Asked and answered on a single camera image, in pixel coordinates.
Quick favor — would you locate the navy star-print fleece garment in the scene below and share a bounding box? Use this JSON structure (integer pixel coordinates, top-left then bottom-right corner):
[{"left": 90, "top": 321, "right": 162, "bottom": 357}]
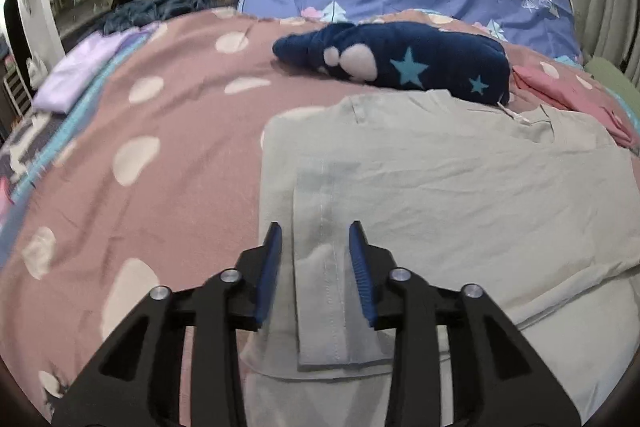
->
[{"left": 272, "top": 22, "right": 512, "bottom": 106}]

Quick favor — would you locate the grey-green shirt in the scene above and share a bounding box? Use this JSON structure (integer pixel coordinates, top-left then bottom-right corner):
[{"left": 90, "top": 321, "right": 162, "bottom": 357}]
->
[{"left": 240, "top": 89, "right": 640, "bottom": 427}]

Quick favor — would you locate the pink folded garment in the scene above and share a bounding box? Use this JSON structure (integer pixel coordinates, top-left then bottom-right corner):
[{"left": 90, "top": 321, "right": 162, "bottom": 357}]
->
[{"left": 511, "top": 64, "right": 640, "bottom": 152}]

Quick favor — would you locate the green pillow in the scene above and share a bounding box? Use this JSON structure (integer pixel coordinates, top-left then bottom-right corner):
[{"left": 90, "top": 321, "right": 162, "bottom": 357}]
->
[{"left": 584, "top": 57, "right": 640, "bottom": 108}]

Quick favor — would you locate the white slatted rail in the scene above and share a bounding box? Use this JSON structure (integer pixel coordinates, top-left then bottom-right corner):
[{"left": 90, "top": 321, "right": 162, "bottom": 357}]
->
[{"left": 1, "top": 67, "right": 32, "bottom": 120}]

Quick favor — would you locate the pink polka-dot blanket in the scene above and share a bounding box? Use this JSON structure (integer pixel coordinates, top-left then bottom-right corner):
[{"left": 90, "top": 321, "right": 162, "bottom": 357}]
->
[{"left": 0, "top": 7, "right": 640, "bottom": 423}]

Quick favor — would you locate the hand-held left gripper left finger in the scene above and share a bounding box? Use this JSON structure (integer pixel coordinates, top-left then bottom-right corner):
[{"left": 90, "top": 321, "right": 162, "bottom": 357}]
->
[{"left": 50, "top": 221, "right": 283, "bottom": 427}]

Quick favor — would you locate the black television screen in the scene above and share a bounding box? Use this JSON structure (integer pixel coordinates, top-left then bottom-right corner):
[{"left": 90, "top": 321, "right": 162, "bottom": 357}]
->
[{"left": 2, "top": 0, "right": 32, "bottom": 58}]

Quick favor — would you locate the lavender folded garment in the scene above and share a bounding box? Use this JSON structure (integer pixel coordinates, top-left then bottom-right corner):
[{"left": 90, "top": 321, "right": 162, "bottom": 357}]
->
[{"left": 32, "top": 24, "right": 166, "bottom": 114}]

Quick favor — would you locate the dark teal knit garment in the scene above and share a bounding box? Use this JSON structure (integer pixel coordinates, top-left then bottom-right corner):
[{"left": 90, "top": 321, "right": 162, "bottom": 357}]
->
[{"left": 102, "top": 0, "right": 213, "bottom": 35}]

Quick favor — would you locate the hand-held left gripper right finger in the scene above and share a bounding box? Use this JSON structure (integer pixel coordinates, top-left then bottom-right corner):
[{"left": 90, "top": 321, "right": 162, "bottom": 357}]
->
[{"left": 348, "top": 220, "right": 583, "bottom": 427}]

